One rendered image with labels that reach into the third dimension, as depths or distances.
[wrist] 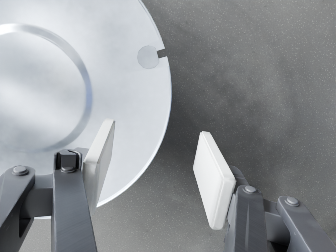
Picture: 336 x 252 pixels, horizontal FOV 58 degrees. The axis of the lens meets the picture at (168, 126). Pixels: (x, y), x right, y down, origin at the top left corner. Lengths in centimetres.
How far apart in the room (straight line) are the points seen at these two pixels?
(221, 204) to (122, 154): 20
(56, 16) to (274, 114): 44
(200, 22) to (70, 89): 31
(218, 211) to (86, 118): 20
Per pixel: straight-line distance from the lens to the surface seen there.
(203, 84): 57
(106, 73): 31
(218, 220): 16
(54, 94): 32
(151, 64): 31
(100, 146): 16
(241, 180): 17
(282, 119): 63
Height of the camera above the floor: 55
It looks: 72 degrees down
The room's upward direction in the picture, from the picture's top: 172 degrees clockwise
